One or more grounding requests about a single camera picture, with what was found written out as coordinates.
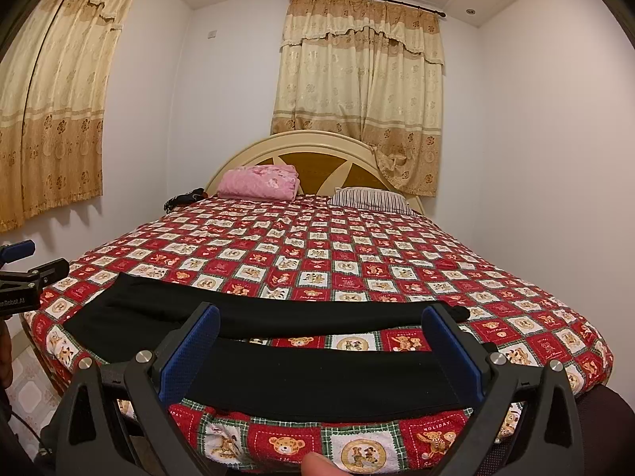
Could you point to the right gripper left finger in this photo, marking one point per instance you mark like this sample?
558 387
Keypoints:
157 379

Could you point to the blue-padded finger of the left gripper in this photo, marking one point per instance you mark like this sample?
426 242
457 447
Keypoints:
10 253

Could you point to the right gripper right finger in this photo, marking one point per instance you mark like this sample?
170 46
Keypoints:
483 381

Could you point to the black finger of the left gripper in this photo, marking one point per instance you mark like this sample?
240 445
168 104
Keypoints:
50 272

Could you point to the black pants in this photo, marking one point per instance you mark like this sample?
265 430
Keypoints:
278 356

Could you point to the person right hand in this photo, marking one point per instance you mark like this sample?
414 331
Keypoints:
315 464

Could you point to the black object at bedside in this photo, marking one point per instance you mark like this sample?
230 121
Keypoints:
187 199

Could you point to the beige curtain side window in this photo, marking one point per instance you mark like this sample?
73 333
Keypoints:
53 92

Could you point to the red patchwork bear bedspread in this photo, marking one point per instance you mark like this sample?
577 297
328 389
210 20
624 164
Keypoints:
328 266

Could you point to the striped pillow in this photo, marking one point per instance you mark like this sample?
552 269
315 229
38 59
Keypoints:
371 199

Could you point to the cream wooden headboard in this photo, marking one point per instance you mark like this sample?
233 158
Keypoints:
325 161

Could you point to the beige curtain behind headboard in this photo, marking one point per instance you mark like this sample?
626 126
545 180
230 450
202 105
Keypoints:
370 70

